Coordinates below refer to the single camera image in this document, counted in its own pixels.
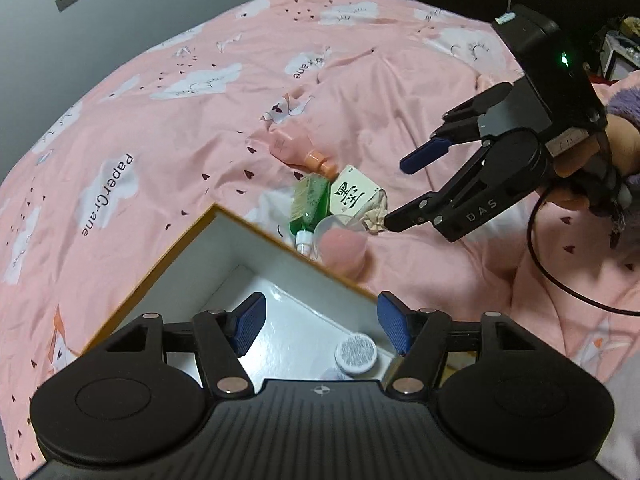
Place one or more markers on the green gel bottle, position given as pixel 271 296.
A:
pixel 310 203

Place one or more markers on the clear cup pink sponge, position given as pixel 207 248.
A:
pixel 341 245

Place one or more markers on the orange cardboard box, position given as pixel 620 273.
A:
pixel 223 259

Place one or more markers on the person right hand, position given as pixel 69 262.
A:
pixel 619 149

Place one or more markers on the purple fuzzy sleeve forearm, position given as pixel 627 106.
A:
pixel 623 99

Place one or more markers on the beige crumpled cloth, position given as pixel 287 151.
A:
pixel 373 213

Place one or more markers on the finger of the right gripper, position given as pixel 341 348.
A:
pixel 459 125
pixel 503 171

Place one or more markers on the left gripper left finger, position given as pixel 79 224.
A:
pixel 221 338

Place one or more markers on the pink pump bottle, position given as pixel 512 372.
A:
pixel 293 146

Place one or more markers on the white calligraphy box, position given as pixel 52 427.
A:
pixel 351 191

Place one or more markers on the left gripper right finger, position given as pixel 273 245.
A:
pixel 420 338

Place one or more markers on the small grey cream jar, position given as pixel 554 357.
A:
pixel 356 355

